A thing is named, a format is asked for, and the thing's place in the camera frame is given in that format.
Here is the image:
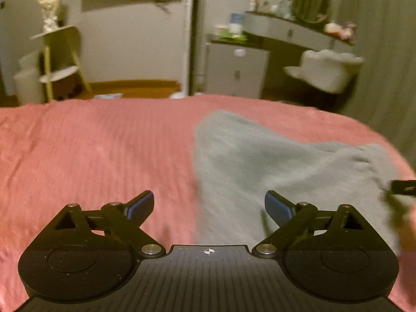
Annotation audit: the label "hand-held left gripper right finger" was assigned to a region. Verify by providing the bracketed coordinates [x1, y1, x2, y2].
[252, 190, 366, 259]

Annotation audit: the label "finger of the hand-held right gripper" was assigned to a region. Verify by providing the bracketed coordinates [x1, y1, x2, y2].
[391, 179, 416, 198]
[384, 191, 409, 230]

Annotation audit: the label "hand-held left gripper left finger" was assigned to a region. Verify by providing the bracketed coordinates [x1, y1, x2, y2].
[52, 190, 167, 259]

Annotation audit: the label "grey pants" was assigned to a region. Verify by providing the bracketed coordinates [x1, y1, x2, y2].
[192, 110, 404, 257]

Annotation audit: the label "pink ribbed bedspread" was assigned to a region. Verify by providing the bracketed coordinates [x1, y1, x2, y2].
[0, 94, 416, 312]

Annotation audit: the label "grey curtain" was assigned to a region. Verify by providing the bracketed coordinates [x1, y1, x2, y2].
[336, 0, 416, 158]

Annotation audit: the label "white fluffy chair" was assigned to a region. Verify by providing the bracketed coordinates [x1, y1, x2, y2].
[283, 49, 365, 94]

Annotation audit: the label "white low cabinet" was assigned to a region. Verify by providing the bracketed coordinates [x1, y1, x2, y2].
[205, 36, 271, 100]

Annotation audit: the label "large white cylinder box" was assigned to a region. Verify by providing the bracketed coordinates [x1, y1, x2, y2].
[13, 68, 47, 105]

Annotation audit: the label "pink plush toy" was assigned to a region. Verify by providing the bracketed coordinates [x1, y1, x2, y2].
[324, 21, 355, 40]

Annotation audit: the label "yellow shelf stand round shelves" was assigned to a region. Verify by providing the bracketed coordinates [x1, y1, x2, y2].
[30, 24, 93, 103]

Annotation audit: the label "tall narrow door panel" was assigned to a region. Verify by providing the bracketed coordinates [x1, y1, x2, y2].
[181, 0, 201, 99]

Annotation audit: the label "white dressing table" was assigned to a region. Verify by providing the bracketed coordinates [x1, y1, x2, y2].
[243, 10, 355, 53]

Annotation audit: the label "green packet pile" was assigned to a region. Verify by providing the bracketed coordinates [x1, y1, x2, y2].
[212, 24, 245, 42]

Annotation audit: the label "small white cylinder box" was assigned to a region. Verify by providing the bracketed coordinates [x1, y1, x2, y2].
[18, 50, 43, 73]

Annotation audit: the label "blue and white box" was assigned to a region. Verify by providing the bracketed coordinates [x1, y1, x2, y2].
[229, 12, 245, 35]

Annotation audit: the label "small figurines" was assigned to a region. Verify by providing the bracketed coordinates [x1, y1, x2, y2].
[248, 0, 271, 12]

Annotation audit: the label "round mirror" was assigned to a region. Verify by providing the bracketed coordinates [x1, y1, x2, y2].
[288, 0, 334, 24]

